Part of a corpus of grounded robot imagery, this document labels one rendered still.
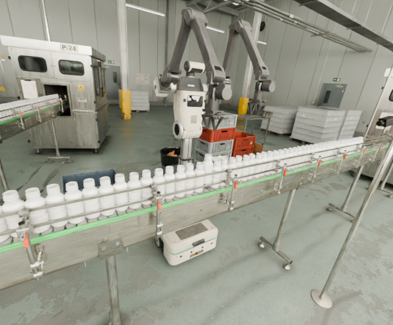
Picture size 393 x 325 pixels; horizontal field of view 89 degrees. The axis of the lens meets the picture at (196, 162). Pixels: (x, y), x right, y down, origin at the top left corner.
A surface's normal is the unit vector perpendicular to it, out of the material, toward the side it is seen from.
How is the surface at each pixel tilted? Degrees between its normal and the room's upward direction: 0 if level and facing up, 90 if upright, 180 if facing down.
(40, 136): 90
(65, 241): 90
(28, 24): 90
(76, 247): 90
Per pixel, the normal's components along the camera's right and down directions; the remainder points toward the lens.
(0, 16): 0.54, 0.36
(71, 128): 0.25, 0.37
